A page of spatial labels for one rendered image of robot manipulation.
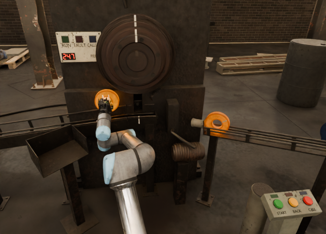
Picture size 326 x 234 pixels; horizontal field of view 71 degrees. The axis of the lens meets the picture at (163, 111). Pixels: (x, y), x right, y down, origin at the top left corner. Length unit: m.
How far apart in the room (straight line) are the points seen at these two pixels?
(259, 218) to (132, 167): 0.81
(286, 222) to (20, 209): 1.79
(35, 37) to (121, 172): 3.48
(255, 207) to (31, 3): 3.81
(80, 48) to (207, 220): 1.47
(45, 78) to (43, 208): 2.70
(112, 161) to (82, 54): 0.82
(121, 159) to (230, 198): 1.26
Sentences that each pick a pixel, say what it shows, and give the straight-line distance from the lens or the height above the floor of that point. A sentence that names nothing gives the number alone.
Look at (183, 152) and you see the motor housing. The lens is 1.57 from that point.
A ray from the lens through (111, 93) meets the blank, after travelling 1.51.
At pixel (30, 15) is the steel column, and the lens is 4.17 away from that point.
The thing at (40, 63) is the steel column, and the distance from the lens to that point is 4.29.
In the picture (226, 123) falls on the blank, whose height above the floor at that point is 0.72.
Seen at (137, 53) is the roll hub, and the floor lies 1.16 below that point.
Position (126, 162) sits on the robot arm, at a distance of 0.96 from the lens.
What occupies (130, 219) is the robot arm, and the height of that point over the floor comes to 0.68.
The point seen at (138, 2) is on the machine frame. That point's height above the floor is 1.41.
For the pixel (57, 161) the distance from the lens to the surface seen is 1.47.
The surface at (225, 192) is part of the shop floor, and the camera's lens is 2.08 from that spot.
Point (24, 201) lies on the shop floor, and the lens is 2.20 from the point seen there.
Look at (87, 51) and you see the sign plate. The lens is 1.55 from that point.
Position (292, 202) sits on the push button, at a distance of 1.28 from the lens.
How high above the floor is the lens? 1.46
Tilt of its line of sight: 28 degrees down
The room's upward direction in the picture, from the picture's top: 1 degrees clockwise
